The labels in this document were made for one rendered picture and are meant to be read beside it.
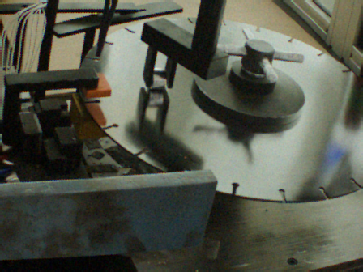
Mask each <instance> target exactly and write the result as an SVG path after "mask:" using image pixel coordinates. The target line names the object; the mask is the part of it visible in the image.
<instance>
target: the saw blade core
mask: <svg viewBox="0 0 363 272"><path fill-rule="evenodd" d="M223 22H224V25H222V26H221V29H220V36H219V41H218V45H235V46H244V47H245V42H246V39H245V38H244V36H243V34H242V33H241V30H242V29H243V28H249V29H250V30H251V31H252V33H253V35H254V36H255V38H256V39H260V40H264V41H266V42H267V43H269V44H271V45H272V46H273V48H274V49H275V50H279V51H288V52H294V53H302V54H303V55H304V56H305V60H304V62H302V63H299V62H282V61H276V60H273V62H272V66H273V67H275V68H278V69H279V70H281V71H283V72H284V73H285V74H288V75H289V76H290V77H291V78H293V79H294V80H295V81H297V83H298V84H299V86H300V87H301V89H302V90H303V92H304V94H305V104H304V108H303V111H302V114H301V115H300V116H299V117H298V118H297V119H296V120H294V121H292V122H289V123H288V124H285V125H255V124H250V123H245V122H242V121H238V120H234V119H232V118H230V117H227V116H224V115H222V114H221V113H218V112H217V111H215V110H214V109H213V108H210V107H209V106H207V105H206V104H204V102H203V101H201V100H200V98H198V96H197V95H196V93H195V91H194V89H193V77H194V73H192V72H191V71H189V70H187V69H186V68H185V67H183V66H181V65H179V64H177V70H176V74H175V78H174V82H173V88H167V86H166V87H165V88H164V89H151V88H148V87H146V86H145V83H144V81H143V69H144V65H145V58H146V55H147V48H148V45H147V44H144V42H142V41H141V40H140V38H141V35H142V30H143V23H144V22H142V23H137V24H135V25H130V26H128V27H126V28H122V29H119V30H118V31H116V32H113V33H111V34H110V35H108V36H106V38H105V45H104V48H103V51H102V54H101V56H100V57H96V50H97V43H96V44H95V46H93V47H92V49H90V50H89V52H88V53H87V55H86V57H85V58H84V59H83V62H82V64H81V66H80V68H92V67H94V68H95V70H96V72H97V74H105V77H106V79H107V81H108V82H109V85H110V86H111V89H112V94H111V96H110V97H96V98H86V97H85V95H84V93H83V90H82V88H81V87H80V88H79V94H80V95H81V99H82V98H85V99H87V100H88V101H87V103H84V107H85V108H86V110H87V112H88V115H90V116H91V118H92V120H93V121H94V122H95V123H96V124H97V125H98V127H99V128H100V130H103V133H104V134H105V135H106V136H108V137H109V138H110V139H111V140H113V142H114V143H116V144H117V145H118V146H119V147H120V148H122V149H123V150H125V151H126V152H127V153H129V154H131V155H132V156H133V157H135V156H137V155H138V154H141V153H142V152H143V151H145V152H144V153H142V154H141V155H138V156H137V159H138V160H141V162H143V163H145V164H147V165H148V166H150V167H151V168H154V169H155V170H157V171H158V172H162V173H169V172H184V171H188V172H191V171H199V170H208V169H211V170H212V171H213V172H214V175H215V176H216V177H217V180H218V184H217V187H216V193H221V194H223V195H226V196H232V191H233V185H235V186H238V187H237V188H236V193H235V198H243V199H250V200H253V201H261V202H276V203H279V202H283V198H282V197H281V195H282V194H281V193H280V192H279V191H282V192H284V200H285V203H294V202H295V203H307V202H318V201H325V200H326V199H329V200H330V199H334V198H339V197H342V196H344V195H349V194H351V193H354V192H356V191H359V190H360V189H363V80H362V79H361V78H359V77H358V76H357V75H356V74H354V73H353V72H352V71H350V69H349V68H347V67H346V66H344V65H342V64H341V63H340V62H338V61H336V60H335V59H333V58H332V57H331V56H328V55H327V54H325V53H324V54H322V53H323V52H321V51H320V50H318V49H315V48H314V47H312V46H310V45H307V44H305V43H303V42H301V41H299V40H296V39H293V40H292V43H289V41H290V40H291V39H292V38H291V37H290V36H285V35H283V34H280V33H278V32H274V31H270V30H268V29H266V28H261V27H259V32H256V31H257V26H254V25H249V24H245V23H238V22H235V21H230V20H225V19H224V20H223ZM321 54H322V56H321V57H319V56H320V55H321ZM95 60H97V61H95ZM345 72H347V73H346V74H345ZM95 102H98V103H95ZM113 126H117V127H113ZM111 127H112V128H111ZM350 180H352V181H354V182H352V181H350ZM320 189H322V190H323V191H324V192H322V190H321V191H320ZM323 193H325V195H326V196H325V195H324V194H323ZM326 197H327V198H326Z"/></svg>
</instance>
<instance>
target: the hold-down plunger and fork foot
mask: <svg viewBox="0 0 363 272"><path fill-rule="evenodd" d="M226 3H227V0H201V1H200V4H199V12H198V14H197V20H196V24H195V26H194V35H193V34H192V33H191V32H188V31H187V30H185V29H184V28H181V27H180V26H177V25H176V24H174V23H173V22H170V21H169V20H167V19H165V18H161V19H155V20H152V21H147V22H144V23H143V30H142V35H141V38H140V40H141V41H142V42H144V44H147V45H148V48H147V55H146V58H145V65H144V69H143V81H144V83H145V86H146V87H148V88H150V87H151V86H152V80H153V72H154V69H155V65H156V59H157V55H158V52H161V53H162V54H164V55H165V56H166V57H167V62H166V66H165V69H166V86H167V88H173V82H174V78H175V74H176V70H177V64H179V65H181V66H183V67H185V68H186V69H187V70H189V71H191V72H192V73H194V74H196V75H197V76H199V77H200V78H201V79H204V80H206V81H207V80H209V79H214V78H216V77H220V76H222V75H224V74H225V73H226V70H227V68H228V60H229V55H228V54H226V53H224V52H223V51H221V50H219V49H217V48H216V47H217V45H218V41H219V36H220V29H221V26H222V23H223V22H222V20H223V18H224V11H225V8H226V6H225V5H226Z"/></svg>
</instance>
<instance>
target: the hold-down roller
mask: <svg viewBox="0 0 363 272"><path fill-rule="evenodd" d="M165 87H166V69H163V68H155V69H154V72H153V80H152V86H151V87H150V88H151V89H164V88H165Z"/></svg>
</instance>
